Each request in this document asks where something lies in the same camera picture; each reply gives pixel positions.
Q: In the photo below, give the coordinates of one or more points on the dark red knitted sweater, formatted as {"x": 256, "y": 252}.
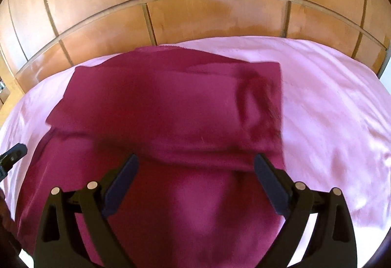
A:
{"x": 171, "y": 121}

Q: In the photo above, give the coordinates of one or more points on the wooden panelled wardrobe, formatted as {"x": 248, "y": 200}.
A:
{"x": 195, "y": 11}

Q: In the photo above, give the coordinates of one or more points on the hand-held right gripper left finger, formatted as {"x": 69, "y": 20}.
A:
{"x": 120, "y": 185}

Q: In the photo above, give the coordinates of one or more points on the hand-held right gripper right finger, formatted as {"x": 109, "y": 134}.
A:
{"x": 272, "y": 185}

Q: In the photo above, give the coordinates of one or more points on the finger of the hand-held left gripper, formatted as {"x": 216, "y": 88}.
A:
{"x": 15, "y": 153}

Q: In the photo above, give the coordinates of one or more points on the pink bedspread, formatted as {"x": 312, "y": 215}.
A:
{"x": 330, "y": 109}

